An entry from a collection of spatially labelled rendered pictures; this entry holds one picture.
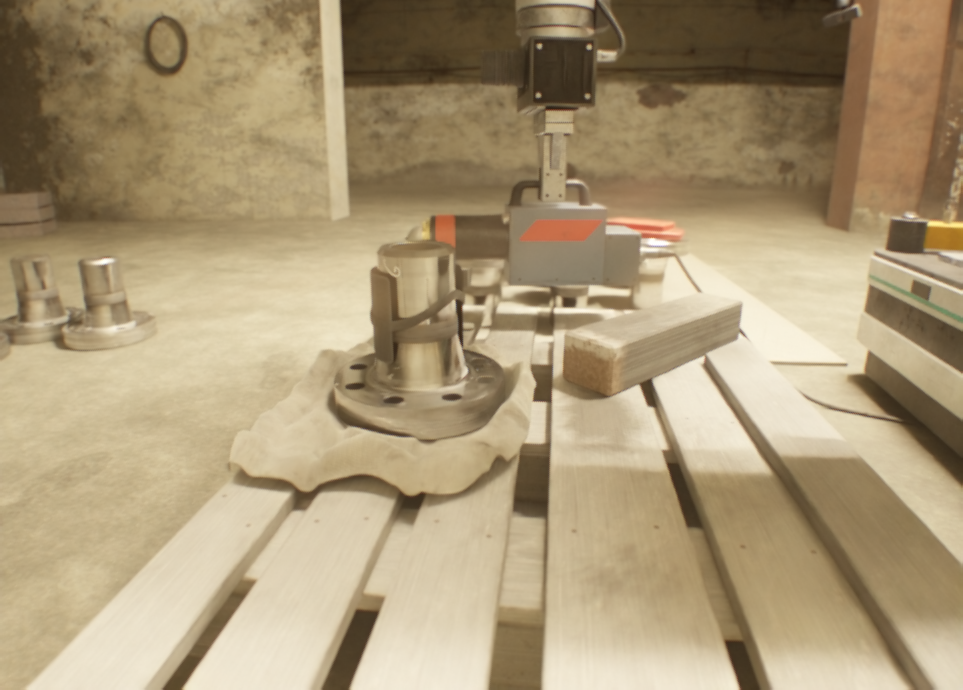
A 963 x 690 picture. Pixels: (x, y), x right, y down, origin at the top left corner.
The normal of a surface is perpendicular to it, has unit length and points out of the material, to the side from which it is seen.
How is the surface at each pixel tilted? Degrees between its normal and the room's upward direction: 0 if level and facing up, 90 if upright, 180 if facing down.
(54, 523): 0
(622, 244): 90
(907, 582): 0
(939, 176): 90
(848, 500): 0
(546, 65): 90
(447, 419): 90
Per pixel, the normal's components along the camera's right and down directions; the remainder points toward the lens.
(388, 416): -0.22, 0.29
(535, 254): 0.05, 0.29
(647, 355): 0.65, 0.22
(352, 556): 0.00, -0.96
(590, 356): -0.76, 0.19
